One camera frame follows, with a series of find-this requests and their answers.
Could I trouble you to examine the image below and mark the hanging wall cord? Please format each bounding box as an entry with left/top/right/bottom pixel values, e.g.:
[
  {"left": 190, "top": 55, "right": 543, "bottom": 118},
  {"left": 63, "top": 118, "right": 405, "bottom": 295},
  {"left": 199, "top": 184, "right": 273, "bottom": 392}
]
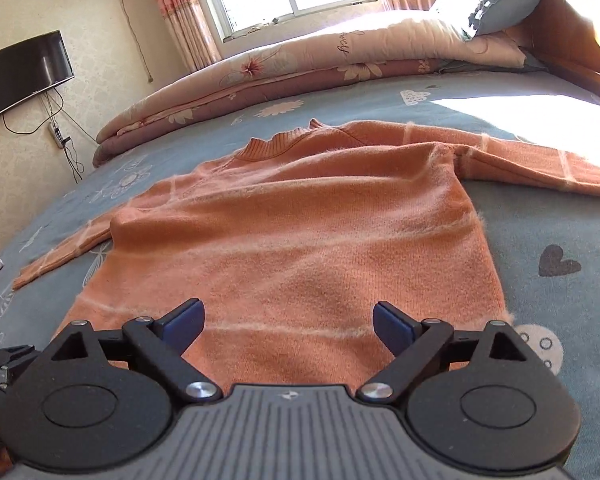
[{"left": 116, "top": 0, "right": 155, "bottom": 83}]

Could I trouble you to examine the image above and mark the orange knit sweater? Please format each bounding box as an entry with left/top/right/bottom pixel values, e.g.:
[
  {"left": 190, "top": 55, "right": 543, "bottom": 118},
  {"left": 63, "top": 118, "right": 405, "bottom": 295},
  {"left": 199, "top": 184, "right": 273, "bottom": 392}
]
[{"left": 12, "top": 119, "right": 600, "bottom": 391}]

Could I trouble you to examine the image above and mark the black wall television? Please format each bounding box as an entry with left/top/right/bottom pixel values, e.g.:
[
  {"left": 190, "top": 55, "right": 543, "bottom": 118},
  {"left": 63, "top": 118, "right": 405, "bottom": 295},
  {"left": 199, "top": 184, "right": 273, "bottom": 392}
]
[{"left": 0, "top": 30, "right": 76, "bottom": 120}]

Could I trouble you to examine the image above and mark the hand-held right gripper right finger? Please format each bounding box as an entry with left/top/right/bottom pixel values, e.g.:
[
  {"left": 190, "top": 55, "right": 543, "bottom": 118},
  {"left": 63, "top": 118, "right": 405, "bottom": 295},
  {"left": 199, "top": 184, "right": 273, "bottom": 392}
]
[{"left": 356, "top": 301, "right": 528, "bottom": 404}]

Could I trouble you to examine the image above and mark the black television cable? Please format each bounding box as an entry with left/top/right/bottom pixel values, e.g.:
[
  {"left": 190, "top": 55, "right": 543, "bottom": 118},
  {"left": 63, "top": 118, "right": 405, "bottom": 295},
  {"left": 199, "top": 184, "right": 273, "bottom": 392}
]
[{"left": 1, "top": 87, "right": 66, "bottom": 136}]

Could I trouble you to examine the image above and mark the white wall power strip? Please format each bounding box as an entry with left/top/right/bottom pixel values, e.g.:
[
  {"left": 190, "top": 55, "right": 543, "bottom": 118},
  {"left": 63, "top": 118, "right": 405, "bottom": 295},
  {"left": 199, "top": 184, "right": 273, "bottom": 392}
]
[{"left": 47, "top": 121, "right": 72, "bottom": 150}]

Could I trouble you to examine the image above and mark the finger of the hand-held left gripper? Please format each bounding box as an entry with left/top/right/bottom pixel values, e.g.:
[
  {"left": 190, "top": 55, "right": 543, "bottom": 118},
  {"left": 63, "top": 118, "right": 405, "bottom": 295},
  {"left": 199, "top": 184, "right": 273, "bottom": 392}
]
[{"left": 0, "top": 342, "right": 37, "bottom": 413}]

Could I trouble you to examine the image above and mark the pink floral quilt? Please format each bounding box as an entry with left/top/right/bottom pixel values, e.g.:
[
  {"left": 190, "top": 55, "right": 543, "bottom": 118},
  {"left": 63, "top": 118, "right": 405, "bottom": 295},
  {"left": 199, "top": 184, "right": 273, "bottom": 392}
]
[{"left": 92, "top": 10, "right": 548, "bottom": 168}]

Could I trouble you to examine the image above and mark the wooden headboard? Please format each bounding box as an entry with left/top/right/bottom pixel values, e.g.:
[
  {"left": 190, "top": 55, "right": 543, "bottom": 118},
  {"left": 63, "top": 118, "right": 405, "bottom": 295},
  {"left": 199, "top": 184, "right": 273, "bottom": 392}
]
[{"left": 505, "top": 0, "right": 600, "bottom": 111}]

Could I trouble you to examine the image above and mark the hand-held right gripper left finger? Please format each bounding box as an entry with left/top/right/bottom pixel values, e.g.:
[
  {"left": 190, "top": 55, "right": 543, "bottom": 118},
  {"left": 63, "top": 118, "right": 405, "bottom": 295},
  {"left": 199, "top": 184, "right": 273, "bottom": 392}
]
[{"left": 50, "top": 297, "right": 221, "bottom": 404}]

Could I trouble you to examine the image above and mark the grey-blue pillow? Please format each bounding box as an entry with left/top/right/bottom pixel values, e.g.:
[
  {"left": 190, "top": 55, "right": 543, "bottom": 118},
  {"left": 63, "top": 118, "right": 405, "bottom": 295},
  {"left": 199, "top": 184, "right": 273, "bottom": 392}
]
[{"left": 429, "top": 0, "right": 551, "bottom": 41}]

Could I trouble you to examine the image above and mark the black power strip cable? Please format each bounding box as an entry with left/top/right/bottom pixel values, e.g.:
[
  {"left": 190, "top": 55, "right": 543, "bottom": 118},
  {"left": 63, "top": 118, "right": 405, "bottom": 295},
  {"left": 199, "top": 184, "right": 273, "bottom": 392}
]
[{"left": 60, "top": 105, "right": 98, "bottom": 183}]

